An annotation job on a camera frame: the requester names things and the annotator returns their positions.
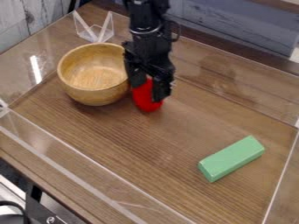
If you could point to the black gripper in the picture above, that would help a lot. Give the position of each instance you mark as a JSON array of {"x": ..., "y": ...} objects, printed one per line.
[{"x": 148, "y": 57}]

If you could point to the red plush strawberry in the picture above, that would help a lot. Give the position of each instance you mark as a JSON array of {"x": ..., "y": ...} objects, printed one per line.
[{"x": 142, "y": 96}]

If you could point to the wooden bowl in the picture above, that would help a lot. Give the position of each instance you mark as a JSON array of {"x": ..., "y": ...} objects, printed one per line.
[{"x": 93, "y": 74}]

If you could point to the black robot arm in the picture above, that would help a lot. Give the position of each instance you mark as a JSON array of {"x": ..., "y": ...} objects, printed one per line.
[{"x": 146, "y": 14}]

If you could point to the green rectangular block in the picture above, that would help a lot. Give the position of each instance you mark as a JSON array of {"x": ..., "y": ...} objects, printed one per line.
[{"x": 222, "y": 163}]

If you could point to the clear acrylic corner bracket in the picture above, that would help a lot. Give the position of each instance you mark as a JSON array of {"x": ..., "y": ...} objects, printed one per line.
[{"x": 94, "y": 33}]

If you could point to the clear acrylic tray wall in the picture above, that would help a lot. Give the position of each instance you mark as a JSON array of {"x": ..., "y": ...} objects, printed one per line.
[{"x": 88, "y": 187}]

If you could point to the black table leg bracket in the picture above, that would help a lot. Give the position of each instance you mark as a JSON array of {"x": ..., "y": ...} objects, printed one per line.
[{"x": 46, "y": 210}]

